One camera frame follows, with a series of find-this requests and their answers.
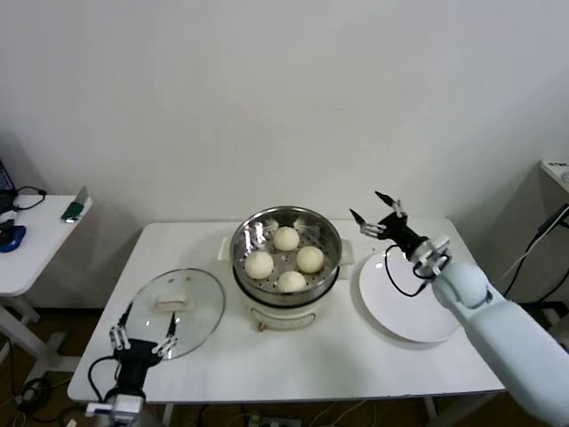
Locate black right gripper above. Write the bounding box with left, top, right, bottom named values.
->
left=349, top=189, right=423, bottom=259

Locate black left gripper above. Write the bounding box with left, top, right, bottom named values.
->
left=109, top=302, right=178, bottom=392

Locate glass pot lid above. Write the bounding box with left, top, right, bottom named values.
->
left=123, top=266, right=227, bottom=361

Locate white steamed baozi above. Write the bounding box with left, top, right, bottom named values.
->
left=295, top=246, right=325, bottom=274
left=244, top=251, right=275, bottom=280
left=276, top=270, right=308, bottom=294
left=272, top=225, right=301, bottom=252

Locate stainless steel steamer basket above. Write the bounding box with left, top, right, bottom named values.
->
left=229, top=205, right=344, bottom=308

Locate white round plate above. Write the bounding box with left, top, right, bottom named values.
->
left=354, top=248, right=468, bottom=344

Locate white side table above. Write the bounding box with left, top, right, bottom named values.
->
left=0, top=193, right=94, bottom=379

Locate white electric pot base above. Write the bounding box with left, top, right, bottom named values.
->
left=220, top=238, right=357, bottom=333

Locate blue computer mouse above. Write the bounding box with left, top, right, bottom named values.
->
left=0, top=224, right=28, bottom=254

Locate grey floor power strip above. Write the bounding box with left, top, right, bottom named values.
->
left=248, top=413, right=303, bottom=427

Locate dark laptop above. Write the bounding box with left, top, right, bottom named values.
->
left=0, top=155, right=19, bottom=213

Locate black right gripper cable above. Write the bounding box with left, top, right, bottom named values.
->
left=384, top=243, right=435, bottom=297

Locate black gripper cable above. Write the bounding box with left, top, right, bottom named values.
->
left=88, top=355, right=121, bottom=401
left=384, top=243, right=435, bottom=297

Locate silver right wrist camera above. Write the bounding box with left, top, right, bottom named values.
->
left=411, top=235, right=454, bottom=279

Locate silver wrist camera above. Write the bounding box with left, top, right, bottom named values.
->
left=84, top=391, right=146, bottom=427
left=411, top=235, right=454, bottom=279

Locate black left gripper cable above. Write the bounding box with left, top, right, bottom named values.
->
left=88, top=355, right=121, bottom=401

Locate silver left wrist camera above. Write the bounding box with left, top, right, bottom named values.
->
left=84, top=391, right=146, bottom=427

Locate green-handled metal scraper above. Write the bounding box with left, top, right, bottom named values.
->
left=60, top=185, right=92, bottom=223

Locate black floor cable plug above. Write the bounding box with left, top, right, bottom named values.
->
left=15, top=375, right=51, bottom=408

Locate white cable with black plug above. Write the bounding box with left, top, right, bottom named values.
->
left=500, top=203, right=569, bottom=286

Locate black looped cable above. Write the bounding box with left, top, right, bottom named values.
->
left=12, top=185, right=48, bottom=213

